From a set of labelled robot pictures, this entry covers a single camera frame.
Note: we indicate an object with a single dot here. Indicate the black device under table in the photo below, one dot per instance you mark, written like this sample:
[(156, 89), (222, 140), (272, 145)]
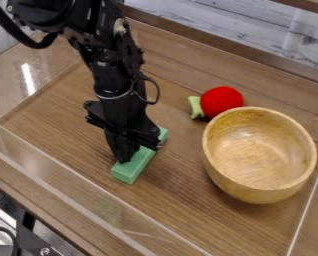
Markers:
[(25, 244)]

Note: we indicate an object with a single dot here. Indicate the black table leg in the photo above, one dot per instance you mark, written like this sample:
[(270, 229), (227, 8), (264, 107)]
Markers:
[(28, 221)]

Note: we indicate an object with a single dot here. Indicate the clear acrylic tray wall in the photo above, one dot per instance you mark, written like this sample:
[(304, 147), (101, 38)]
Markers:
[(89, 215)]

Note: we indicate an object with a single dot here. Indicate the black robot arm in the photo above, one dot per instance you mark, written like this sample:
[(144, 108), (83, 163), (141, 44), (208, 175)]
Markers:
[(93, 26)]

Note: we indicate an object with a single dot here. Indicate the green rectangular block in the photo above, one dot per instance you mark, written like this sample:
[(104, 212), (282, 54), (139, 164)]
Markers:
[(127, 172)]

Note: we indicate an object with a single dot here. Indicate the red plush tomato toy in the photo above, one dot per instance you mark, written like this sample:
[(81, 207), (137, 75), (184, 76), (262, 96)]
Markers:
[(214, 102)]

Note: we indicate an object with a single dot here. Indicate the brown wooden bowl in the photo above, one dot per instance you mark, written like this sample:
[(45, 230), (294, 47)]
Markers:
[(259, 154)]

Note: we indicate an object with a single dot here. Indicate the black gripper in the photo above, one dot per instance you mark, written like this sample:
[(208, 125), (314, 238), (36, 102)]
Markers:
[(128, 129)]

